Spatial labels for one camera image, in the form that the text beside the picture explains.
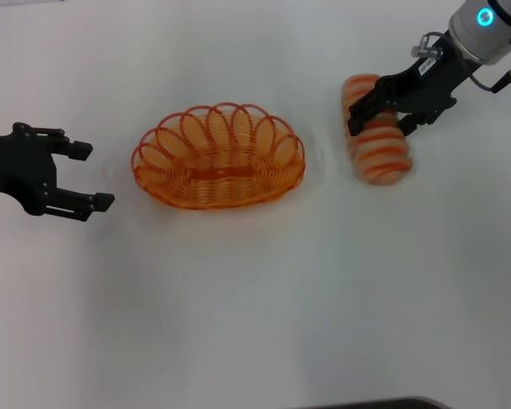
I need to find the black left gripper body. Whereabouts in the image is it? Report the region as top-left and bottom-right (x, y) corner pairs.
(0, 124), (60, 216)

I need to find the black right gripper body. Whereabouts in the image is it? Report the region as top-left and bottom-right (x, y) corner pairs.
(376, 37), (474, 125)

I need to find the orange striped bread loaf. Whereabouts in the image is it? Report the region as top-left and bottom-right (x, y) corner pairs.
(340, 73), (415, 189)

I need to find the orange wire basket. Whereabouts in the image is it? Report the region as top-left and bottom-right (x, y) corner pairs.
(130, 101), (307, 211)

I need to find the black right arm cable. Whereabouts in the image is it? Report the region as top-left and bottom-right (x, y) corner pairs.
(469, 35), (511, 93)

